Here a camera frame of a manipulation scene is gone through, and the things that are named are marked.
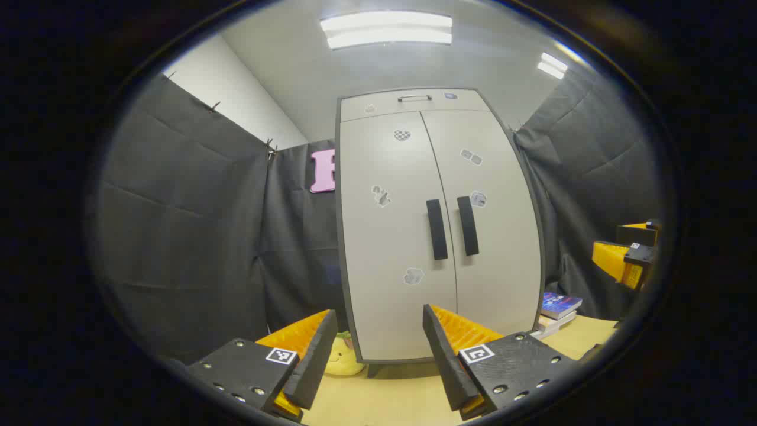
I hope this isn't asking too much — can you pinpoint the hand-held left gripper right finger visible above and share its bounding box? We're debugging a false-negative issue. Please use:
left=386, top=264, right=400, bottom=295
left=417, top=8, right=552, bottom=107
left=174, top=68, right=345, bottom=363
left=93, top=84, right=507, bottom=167
left=422, top=304, right=580, bottom=422

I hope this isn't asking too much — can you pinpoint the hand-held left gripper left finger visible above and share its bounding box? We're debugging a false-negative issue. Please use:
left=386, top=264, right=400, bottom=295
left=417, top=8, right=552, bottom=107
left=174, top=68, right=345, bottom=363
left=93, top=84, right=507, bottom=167
left=186, top=309, right=339, bottom=424

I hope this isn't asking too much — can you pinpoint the grey shoe cabinet door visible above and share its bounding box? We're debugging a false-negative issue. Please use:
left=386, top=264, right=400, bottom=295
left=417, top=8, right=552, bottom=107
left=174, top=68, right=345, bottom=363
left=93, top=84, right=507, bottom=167
left=339, top=111, right=457, bottom=362
left=421, top=108, right=542, bottom=338

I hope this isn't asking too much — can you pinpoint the black door handle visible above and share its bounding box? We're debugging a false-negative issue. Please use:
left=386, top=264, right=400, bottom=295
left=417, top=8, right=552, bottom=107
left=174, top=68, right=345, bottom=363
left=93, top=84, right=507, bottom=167
left=457, top=196, right=480, bottom=257
left=426, top=199, right=449, bottom=261

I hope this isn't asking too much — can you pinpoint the grey double-door shoe cabinet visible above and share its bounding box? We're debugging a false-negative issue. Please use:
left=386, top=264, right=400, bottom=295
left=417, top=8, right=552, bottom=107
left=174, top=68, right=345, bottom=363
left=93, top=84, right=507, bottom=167
left=335, top=88, right=546, bottom=364

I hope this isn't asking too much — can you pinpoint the yellow plush toy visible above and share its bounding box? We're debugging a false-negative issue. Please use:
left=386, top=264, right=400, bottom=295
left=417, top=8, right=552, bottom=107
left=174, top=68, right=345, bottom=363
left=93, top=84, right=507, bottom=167
left=324, top=331, right=366, bottom=377

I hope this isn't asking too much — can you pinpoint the blue book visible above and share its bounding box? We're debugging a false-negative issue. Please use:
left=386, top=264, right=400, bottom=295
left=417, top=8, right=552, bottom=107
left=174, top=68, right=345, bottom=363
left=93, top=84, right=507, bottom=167
left=541, top=292, right=583, bottom=321

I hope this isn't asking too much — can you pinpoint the small ceiling light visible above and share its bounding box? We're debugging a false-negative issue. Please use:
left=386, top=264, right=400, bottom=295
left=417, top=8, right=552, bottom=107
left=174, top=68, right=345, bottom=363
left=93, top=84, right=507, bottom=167
left=537, top=52, right=568, bottom=80

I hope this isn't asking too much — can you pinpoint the black backdrop cloth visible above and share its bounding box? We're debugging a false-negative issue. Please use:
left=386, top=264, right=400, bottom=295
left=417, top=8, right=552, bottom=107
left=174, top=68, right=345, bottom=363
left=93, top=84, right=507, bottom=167
left=95, top=62, right=663, bottom=364

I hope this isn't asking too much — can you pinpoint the large ceiling light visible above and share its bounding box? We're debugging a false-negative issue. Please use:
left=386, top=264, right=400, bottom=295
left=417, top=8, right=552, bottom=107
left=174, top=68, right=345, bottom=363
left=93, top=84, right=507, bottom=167
left=320, top=11, right=453, bottom=50

